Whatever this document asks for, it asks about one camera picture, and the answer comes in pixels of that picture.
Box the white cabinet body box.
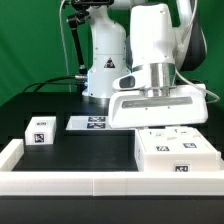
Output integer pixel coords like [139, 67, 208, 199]
[134, 129, 221, 172]

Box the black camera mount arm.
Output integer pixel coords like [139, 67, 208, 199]
[67, 0, 114, 81]

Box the white U-shaped fence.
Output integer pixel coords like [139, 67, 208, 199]
[0, 139, 224, 196]

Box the black cable bundle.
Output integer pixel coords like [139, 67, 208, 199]
[22, 75, 88, 94]

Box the grey hanging cable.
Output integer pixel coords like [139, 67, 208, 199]
[59, 0, 73, 93]

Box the white cabinet door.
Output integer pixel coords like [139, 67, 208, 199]
[140, 129, 179, 154]
[166, 126, 214, 154]

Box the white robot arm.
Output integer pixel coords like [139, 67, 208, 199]
[108, 0, 208, 128]

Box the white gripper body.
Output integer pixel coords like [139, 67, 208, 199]
[108, 85, 208, 128]

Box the white base marker plate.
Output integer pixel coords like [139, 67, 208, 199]
[66, 116, 111, 131]

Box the white cabinet top block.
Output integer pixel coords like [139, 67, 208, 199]
[25, 116, 56, 145]

